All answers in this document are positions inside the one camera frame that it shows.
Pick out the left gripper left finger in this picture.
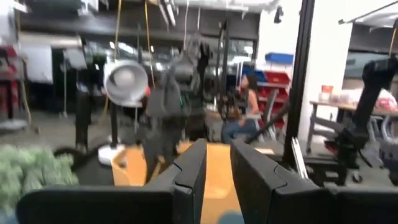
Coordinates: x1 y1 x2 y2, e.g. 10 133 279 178
16 138 208 224

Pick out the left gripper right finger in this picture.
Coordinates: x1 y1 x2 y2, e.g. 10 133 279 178
229 138 398 224

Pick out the orange plastic bin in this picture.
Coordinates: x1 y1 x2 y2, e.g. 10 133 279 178
111 140 276 224

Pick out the person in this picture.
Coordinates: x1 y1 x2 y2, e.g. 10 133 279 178
220 73 262 144

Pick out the green artificial plant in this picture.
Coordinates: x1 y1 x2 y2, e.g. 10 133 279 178
0 144 79 215

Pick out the wooden work table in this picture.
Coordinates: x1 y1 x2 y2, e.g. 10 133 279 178
306 99 398 155

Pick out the white desk lamp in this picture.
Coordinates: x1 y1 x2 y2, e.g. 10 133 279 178
98 58 149 166

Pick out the black wheeled equipment stand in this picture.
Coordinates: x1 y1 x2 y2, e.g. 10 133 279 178
325 57 398 187

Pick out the red blue storage bin rack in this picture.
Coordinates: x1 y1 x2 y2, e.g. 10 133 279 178
241 52 295 131

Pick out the white red plastic bag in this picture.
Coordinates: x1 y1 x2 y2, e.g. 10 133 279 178
374 88 398 112

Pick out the red tool cabinet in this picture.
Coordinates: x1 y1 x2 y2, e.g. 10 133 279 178
0 45 20 119

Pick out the black aluminium frame post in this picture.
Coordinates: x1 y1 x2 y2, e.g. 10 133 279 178
282 0 317 164

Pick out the yellow hanging cord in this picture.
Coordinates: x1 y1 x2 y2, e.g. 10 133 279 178
143 0 156 88
113 0 123 60

